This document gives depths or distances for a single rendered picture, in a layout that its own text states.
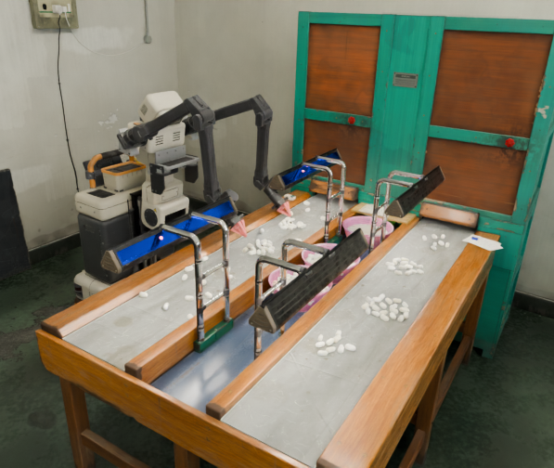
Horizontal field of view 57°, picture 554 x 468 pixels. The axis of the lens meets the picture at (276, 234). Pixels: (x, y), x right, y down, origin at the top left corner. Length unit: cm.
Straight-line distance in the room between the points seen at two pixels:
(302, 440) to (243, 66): 335
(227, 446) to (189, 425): 14
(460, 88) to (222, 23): 228
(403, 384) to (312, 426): 32
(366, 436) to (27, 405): 186
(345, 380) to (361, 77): 177
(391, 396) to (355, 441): 22
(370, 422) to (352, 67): 199
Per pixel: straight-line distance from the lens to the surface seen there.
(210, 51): 456
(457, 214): 285
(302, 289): 143
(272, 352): 172
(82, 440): 231
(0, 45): 387
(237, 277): 221
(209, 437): 157
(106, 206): 296
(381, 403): 158
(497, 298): 306
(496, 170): 281
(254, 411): 155
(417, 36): 282
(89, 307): 203
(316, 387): 164
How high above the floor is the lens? 180
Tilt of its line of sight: 24 degrees down
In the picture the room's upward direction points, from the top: 2 degrees clockwise
